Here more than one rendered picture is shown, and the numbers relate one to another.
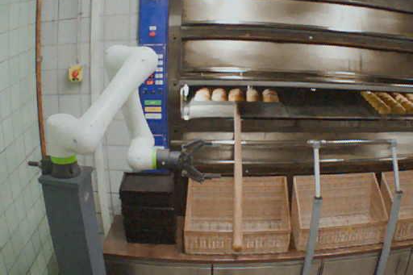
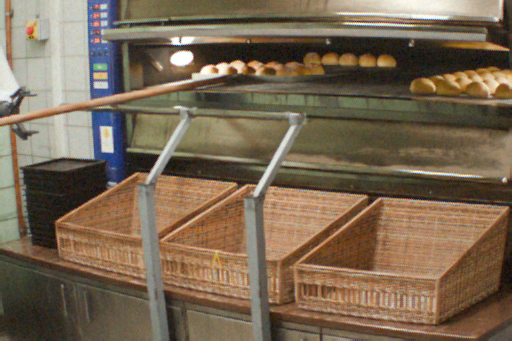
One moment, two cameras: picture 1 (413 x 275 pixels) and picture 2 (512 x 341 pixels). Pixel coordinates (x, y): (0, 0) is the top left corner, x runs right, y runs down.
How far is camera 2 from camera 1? 3.49 m
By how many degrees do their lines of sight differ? 41
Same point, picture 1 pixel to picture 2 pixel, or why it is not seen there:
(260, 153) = (209, 143)
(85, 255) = not seen: outside the picture
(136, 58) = not seen: outside the picture
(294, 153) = (249, 147)
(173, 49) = not seen: outside the picture
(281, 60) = (222, 2)
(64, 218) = not seen: outside the picture
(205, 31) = not seen: outside the picture
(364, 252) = (235, 309)
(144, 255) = (23, 252)
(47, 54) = (17, 7)
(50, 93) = (20, 57)
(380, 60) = not seen: outside the picture
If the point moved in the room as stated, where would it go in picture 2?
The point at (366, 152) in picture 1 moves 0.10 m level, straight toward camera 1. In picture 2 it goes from (353, 156) to (329, 160)
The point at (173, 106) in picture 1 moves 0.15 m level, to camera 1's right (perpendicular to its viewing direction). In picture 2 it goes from (122, 73) to (148, 73)
